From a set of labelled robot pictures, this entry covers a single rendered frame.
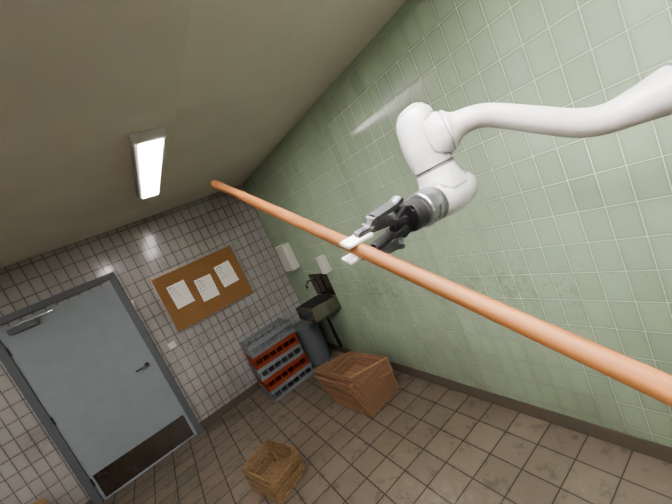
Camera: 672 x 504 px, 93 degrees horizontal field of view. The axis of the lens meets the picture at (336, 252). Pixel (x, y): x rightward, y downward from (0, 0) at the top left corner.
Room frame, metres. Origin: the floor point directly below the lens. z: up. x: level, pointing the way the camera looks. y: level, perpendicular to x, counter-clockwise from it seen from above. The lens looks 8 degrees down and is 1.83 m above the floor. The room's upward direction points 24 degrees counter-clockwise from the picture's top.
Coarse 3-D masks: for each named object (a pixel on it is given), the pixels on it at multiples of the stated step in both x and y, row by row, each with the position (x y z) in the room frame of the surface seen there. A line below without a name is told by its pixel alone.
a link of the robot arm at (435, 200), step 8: (416, 192) 0.76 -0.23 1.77; (424, 192) 0.75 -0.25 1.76; (432, 192) 0.75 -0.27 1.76; (440, 192) 0.75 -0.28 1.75; (424, 200) 0.74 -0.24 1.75; (432, 200) 0.73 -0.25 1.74; (440, 200) 0.74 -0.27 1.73; (432, 208) 0.73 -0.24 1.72; (440, 208) 0.74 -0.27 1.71; (432, 216) 0.73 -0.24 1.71; (440, 216) 0.75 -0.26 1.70; (432, 224) 0.75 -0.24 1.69
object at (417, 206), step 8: (408, 200) 0.74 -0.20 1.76; (416, 200) 0.73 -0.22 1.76; (400, 208) 0.71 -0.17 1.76; (408, 208) 0.71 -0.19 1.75; (416, 208) 0.71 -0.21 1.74; (424, 208) 0.72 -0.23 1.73; (392, 216) 0.71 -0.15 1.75; (400, 216) 0.70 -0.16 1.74; (408, 216) 0.72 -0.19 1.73; (416, 216) 0.72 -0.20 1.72; (424, 216) 0.72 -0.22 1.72; (400, 224) 0.71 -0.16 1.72; (408, 224) 0.73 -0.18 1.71; (416, 224) 0.72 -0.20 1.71; (424, 224) 0.73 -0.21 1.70; (408, 232) 0.74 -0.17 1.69
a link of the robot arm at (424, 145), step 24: (624, 96) 0.65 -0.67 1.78; (648, 96) 0.62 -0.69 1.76; (408, 120) 0.79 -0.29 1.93; (432, 120) 0.77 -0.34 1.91; (456, 120) 0.76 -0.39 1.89; (480, 120) 0.75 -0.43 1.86; (504, 120) 0.73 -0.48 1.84; (528, 120) 0.71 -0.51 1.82; (552, 120) 0.70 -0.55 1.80; (576, 120) 0.68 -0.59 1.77; (600, 120) 0.66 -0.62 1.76; (624, 120) 0.65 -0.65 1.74; (648, 120) 0.64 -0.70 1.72; (408, 144) 0.80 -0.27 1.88; (432, 144) 0.77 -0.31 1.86; (456, 144) 0.77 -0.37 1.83
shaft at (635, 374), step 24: (240, 192) 1.07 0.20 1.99; (288, 216) 0.83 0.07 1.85; (336, 240) 0.68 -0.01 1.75; (384, 264) 0.58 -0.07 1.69; (408, 264) 0.54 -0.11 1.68; (432, 288) 0.50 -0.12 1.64; (456, 288) 0.47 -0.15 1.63; (480, 312) 0.43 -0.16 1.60; (504, 312) 0.41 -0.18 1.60; (528, 336) 0.38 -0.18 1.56; (552, 336) 0.36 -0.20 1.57; (576, 336) 0.35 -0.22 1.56; (576, 360) 0.34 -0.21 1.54; (600, 360) 0.32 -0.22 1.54; (624, 360) 0.31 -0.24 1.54; (648, 384) 0.29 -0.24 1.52
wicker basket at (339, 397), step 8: (328, 392) 2.94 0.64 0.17; (336, 392) 2.76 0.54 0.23; (392, 392) 2.73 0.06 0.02; (336, 400) 2.94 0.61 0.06; (344, 400) 2.77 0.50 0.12; (352, 400) 2.61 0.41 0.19; (360, 400) 2.52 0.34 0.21; (368, 400) 2.57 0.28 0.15; (376, 400) 2.61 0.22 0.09; (384, 400) 2.66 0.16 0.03; (352, 408) 2.76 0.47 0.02; (360, 408) 2.60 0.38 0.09; (368, 408) 2.55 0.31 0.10; (376, 408) 2.59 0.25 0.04
